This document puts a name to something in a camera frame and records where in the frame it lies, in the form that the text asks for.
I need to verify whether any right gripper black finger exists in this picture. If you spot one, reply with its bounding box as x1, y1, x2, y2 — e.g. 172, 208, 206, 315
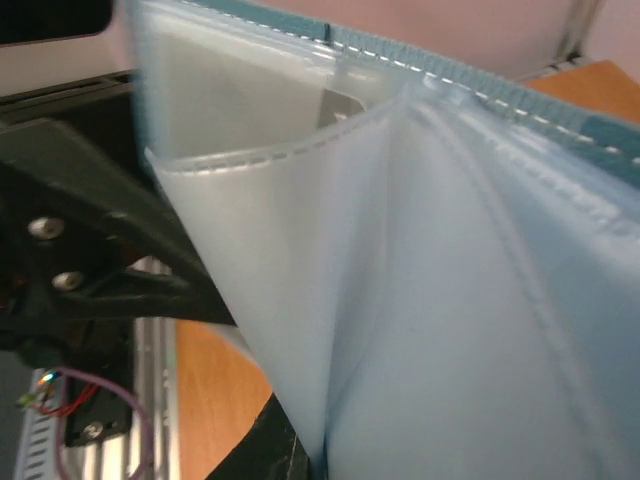
206, 394, 314, 480

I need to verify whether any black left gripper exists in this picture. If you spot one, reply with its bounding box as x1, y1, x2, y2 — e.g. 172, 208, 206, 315
1, 72, 233, 367

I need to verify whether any teal leather card holder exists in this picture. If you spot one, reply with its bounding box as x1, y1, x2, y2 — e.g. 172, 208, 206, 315
132, 1, 639, 479

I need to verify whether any left circuit board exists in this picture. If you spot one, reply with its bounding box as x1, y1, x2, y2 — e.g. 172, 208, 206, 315
15, 370, 58, 409

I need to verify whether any aluminium frame rail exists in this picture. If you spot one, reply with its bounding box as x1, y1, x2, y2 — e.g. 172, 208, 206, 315
64, 254, 181, 480

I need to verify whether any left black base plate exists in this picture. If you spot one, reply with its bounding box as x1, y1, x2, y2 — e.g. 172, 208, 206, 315
64, 387, 132, 448

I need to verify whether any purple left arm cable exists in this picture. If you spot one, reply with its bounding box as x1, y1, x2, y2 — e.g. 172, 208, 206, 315
52, 367, 156, 480

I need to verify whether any grey slotted cable duct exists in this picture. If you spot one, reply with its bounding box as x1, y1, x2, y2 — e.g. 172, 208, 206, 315
12, 379, 71, 480

